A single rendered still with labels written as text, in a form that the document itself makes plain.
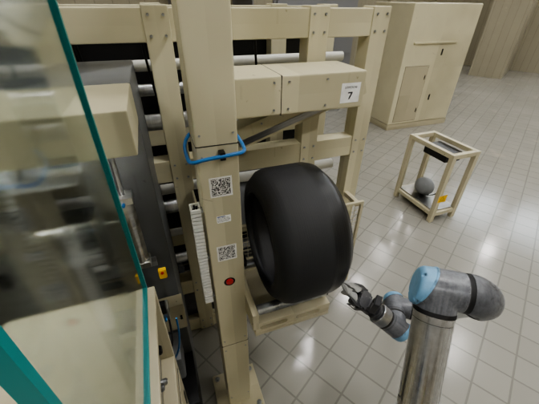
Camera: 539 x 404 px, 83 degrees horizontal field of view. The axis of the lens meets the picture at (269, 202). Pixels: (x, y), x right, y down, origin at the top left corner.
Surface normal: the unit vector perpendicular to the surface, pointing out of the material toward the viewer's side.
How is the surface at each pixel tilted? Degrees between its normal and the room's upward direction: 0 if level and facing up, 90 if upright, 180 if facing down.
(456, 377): 0
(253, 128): 90
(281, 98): 90
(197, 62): 90
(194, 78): 90
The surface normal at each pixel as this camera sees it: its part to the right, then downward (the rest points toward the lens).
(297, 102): 0.33, 0.53
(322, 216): 0.24, -0.24
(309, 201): 0.18, -0.44
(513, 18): -0.64, 0.42
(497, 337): 0.01, -0.83
